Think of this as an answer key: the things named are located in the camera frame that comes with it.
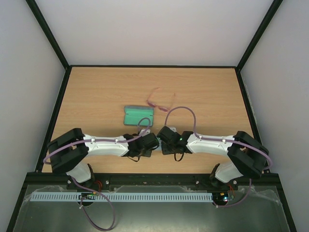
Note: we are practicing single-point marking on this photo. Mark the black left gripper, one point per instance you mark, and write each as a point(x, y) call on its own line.
point(147, 154)

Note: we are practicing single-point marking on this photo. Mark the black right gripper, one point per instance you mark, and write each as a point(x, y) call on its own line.
point(163, 134)

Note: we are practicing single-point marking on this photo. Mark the grey-blue glasses case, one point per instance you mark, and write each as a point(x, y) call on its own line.
point(138, 115)

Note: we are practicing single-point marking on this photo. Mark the pink sunglasses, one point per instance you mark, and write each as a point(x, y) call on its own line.
point(161, 100)

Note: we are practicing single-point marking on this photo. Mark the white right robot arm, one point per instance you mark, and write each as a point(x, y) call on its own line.
point(247, 157)

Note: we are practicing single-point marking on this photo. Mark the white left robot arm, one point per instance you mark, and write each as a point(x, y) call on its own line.
point(67, 152)

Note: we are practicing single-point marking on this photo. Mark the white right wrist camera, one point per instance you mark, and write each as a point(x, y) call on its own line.
point(172, 128)

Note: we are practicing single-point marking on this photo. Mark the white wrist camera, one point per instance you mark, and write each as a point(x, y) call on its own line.
point(144, 132)
point(172, 128)

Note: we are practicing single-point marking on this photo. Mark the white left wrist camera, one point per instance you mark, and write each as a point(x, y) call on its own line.
point(144, 132)

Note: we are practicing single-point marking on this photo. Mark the light blue cable duct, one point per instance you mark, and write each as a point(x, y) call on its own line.
point(121, 197)

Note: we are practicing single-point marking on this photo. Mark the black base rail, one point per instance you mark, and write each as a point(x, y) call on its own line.
point(113, 181)

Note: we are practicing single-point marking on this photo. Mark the black frame corner post right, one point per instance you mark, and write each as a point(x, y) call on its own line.
point(259, 32)

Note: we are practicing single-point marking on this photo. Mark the black frame corner post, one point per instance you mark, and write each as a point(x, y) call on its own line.
point(47, 31)
point(259, 32)

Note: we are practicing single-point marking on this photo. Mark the black frame corner post left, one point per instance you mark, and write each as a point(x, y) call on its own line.
point(47, 31)

